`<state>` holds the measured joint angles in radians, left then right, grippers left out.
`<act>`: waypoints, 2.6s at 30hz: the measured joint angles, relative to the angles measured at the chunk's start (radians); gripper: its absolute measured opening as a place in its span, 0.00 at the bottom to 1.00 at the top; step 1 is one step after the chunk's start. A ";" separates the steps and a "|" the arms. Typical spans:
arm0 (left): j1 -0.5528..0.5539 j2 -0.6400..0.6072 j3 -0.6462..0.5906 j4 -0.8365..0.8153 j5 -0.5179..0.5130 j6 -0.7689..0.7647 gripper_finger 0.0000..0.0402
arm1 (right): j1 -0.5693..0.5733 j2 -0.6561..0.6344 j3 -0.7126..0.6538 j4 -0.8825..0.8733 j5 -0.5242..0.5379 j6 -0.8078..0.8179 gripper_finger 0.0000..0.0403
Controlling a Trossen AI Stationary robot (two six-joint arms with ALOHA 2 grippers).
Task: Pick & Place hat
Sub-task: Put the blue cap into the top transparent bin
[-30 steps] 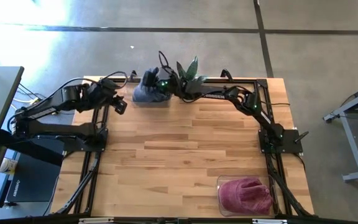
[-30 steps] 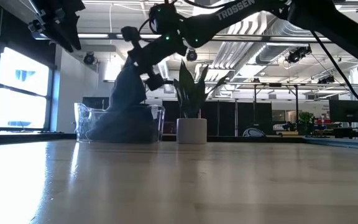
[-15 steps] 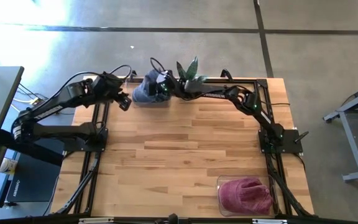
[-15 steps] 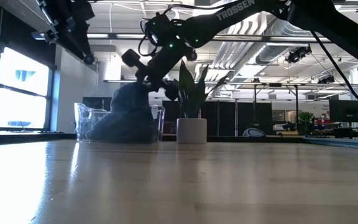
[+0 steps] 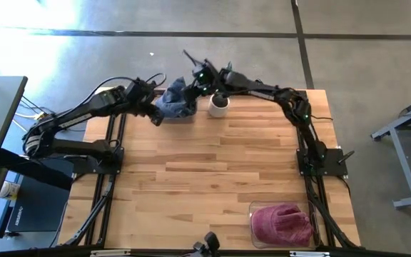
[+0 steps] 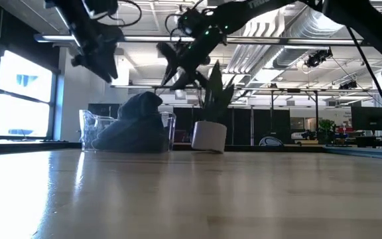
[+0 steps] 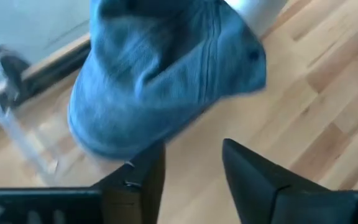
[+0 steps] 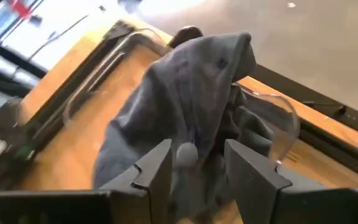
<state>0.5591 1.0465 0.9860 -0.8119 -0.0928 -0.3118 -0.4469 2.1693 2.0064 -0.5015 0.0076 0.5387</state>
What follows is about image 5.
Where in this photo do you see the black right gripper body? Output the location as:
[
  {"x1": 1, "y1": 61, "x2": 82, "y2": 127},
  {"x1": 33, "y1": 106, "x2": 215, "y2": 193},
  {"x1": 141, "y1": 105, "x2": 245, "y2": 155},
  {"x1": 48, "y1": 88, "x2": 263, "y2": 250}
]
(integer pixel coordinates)
[{"x1": 183, "y1": 82, "x2": 206, "y2": 108}]

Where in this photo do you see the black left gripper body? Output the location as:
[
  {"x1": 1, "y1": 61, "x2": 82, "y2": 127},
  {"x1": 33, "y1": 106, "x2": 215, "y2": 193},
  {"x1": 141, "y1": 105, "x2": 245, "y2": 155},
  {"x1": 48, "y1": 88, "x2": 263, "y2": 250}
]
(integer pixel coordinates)
[{"x1": 128, "y1": 80, "x2": 156, "y2": 115}]

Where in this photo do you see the navy cap with white label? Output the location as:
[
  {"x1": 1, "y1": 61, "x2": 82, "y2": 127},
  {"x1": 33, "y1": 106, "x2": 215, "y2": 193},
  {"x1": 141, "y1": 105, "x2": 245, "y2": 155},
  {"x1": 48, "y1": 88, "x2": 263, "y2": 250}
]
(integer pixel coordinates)
[{"x1": 154, "y1": 76, "x2": 198, "y2": 119}]

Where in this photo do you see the snake plant in white pot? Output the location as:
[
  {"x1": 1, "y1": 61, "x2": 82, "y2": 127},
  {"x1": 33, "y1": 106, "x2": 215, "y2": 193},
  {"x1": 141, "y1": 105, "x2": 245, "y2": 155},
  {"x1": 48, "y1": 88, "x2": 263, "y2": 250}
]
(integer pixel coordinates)
[{"x1": 208, "y1": 91, "x2": 231, "y2": 119}]

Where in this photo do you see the black desk leg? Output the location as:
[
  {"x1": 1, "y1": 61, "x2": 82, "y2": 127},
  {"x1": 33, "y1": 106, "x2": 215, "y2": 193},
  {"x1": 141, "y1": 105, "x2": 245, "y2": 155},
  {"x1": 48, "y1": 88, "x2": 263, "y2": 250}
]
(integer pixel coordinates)
[{"x1": 0, "y1": 148, "x2": 76, "y2": 192}]

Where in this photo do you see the black Husky tool cabinet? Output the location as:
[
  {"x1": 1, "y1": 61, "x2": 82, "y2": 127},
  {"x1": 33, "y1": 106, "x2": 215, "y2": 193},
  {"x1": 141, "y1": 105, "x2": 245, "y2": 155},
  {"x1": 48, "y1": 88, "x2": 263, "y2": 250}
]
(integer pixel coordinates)
[{"x1": 5, "y1": 174, "x2": 71, "y2": 243}]

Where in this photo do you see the white paper cup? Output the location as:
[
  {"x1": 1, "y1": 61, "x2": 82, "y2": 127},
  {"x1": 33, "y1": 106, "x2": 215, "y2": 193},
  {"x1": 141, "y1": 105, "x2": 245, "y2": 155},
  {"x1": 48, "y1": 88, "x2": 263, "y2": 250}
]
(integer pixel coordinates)
[{"x1": 0, "y1": 181, "x2": 21, "y2": 200}]

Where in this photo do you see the black crossbeam with silver brackets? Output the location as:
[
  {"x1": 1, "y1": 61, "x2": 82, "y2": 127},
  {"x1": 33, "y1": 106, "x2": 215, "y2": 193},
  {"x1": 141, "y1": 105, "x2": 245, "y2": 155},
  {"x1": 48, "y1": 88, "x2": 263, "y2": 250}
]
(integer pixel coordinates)
[{"x1": 16, "y1": 245, "x2": 411, "y2": 257}]

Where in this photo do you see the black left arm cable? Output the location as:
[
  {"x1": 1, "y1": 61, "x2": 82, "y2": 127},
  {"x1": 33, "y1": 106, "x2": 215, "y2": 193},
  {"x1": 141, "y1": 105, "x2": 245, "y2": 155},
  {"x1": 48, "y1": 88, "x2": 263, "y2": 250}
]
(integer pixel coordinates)
[{"x1": 76, "y1": 72, "x2": 168, "y2": 110}]

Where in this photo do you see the black aluminium table frame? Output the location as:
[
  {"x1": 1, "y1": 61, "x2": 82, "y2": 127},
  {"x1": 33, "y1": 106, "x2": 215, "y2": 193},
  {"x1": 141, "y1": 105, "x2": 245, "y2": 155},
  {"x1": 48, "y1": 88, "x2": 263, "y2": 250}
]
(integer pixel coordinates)
[{"x1": 64, "y1": 87, "x2": 362, "y2": 251}]

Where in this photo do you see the black table-level camera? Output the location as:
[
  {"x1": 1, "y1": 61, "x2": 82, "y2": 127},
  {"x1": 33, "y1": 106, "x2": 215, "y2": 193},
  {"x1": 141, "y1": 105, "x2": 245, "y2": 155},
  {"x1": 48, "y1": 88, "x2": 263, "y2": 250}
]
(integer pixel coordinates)
[{"x1": 191, "y1": 231, "x2": 221, "y2": 257}]

